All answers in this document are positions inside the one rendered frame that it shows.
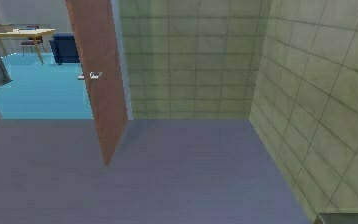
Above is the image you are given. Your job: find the dark blue armchair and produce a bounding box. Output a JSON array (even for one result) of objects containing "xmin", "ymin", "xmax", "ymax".
[{"xmin": 48, "ymin": 32, "xmax": 81, "ymax": 66}]

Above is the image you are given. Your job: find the dark red chair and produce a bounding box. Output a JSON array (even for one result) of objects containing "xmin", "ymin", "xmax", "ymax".
[{"xmin": 20, "ymin": 25, "xmax": 49, "ymax": 58}]

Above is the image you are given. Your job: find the brown wooden room door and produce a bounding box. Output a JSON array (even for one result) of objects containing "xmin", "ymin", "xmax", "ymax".
[{"xmin": 64, "ymin": 0, "xmax": 129, "ymax": 168}]

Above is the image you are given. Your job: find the silver door handle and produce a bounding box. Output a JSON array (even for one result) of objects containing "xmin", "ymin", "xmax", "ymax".
[{"xmin": 77, "ymin": 71, "xmax": 103, "ymax": 81}]

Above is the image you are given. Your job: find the pale wooden table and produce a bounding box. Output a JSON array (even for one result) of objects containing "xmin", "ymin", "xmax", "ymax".
[{"xmin": 0, "ymin": 27, "xmax": 56, "ymax": 65}]

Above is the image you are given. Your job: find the dark grey box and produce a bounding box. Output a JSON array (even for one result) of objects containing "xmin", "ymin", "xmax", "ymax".
[{"xmin": 312, "ymin": 212, "xmax": 358, "ymax": 224}]

